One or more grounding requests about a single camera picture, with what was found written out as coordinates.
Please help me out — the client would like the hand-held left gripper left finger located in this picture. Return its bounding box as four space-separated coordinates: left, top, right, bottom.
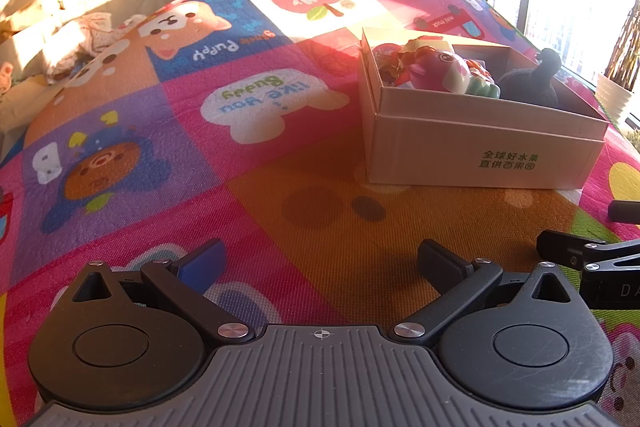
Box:
57 237 256 345

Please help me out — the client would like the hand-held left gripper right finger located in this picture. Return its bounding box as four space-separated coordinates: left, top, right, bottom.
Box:
390 239 583 350

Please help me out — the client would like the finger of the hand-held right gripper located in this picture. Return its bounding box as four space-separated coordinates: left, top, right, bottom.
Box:
579 274 640 311
536 229 640 278

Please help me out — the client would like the black stick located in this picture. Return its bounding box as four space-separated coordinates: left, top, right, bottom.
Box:
607 200 640 224

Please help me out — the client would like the cardboard box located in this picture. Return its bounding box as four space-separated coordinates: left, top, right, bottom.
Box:
357 27 610 190

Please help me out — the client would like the black plush toy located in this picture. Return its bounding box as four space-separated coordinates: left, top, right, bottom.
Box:
499 48 565 108

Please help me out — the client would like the teal toy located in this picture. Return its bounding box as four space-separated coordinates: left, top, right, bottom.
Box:
465 72 501 100

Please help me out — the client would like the pink fish toy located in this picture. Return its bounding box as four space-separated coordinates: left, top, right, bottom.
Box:
397 47 473 95

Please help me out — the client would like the orange speckled toy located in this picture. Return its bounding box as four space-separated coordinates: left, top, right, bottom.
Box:
372 44 403 85

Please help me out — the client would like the colourful cartoon play mat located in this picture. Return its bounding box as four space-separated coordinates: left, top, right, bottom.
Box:
0 0 640 427

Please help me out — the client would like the white plant pot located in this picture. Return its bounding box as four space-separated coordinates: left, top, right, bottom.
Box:
594 72 640 124

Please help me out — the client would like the pile of light clothes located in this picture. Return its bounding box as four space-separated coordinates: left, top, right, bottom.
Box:
42 12 148 82

